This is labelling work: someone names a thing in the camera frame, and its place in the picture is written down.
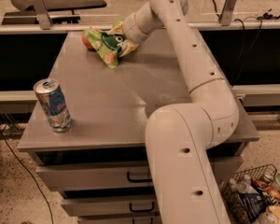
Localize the top drawer black handle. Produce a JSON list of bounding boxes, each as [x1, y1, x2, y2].
[[126, 172, 152, 183]]

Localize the grey drawer cabinet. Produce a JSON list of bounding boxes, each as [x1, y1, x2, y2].
[[19, 30, 258, 224]]

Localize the dark blue snack bag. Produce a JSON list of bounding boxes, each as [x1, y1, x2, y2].
[[239, 193, 267, 222]]

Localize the green rice chip bag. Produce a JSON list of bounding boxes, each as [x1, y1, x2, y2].
[[82, 27, 127, 68]]

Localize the middle drawer black handle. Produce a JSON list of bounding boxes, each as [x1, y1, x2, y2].
[[129, 202, 155, 213]]

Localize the right metal bracket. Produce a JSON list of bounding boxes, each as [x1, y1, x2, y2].
[[218, 0, 237, 26]]

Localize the left metal bracket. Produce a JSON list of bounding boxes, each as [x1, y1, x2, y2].
[[31, 0, 51, 30]]

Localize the clear plastic water bottle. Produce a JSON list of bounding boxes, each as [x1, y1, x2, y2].
[[229, 175, 257, 194]]

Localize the black floor cable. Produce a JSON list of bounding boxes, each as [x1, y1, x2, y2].
[[0, 121, 55, 224]]

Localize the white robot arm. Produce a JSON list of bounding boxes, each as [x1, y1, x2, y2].
[[122, 0, 239, 224]]

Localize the metal bracket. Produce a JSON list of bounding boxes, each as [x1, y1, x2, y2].
[[218, 0, 237, 26], [31, 0, 51, 30]]

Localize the red apple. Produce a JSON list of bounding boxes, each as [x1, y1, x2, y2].
[[82, 33, 95, 50]]

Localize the wire basket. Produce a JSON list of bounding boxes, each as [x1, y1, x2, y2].
[[220, 164, 277, 224]]

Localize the bottom drawer black handle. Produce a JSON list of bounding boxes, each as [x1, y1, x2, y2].
[[132, 217, 154, 224]]

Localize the red snack packet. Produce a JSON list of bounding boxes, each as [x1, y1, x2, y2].
[[251, 178, 280, 202]]

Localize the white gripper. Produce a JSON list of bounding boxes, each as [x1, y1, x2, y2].
[[108, 2, 163, 57]]

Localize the black cable on rail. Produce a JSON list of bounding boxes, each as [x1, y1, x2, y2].
[[208, 0, 275, 30]]

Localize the drawer black handle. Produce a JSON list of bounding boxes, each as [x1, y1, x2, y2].
[[129, 202, 155, 213], [132, 217, 154, 224], [126, 172, 152, 183]]

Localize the blue silver soda can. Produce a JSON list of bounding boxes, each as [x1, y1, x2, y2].
[[34, 78, 72, 133]]

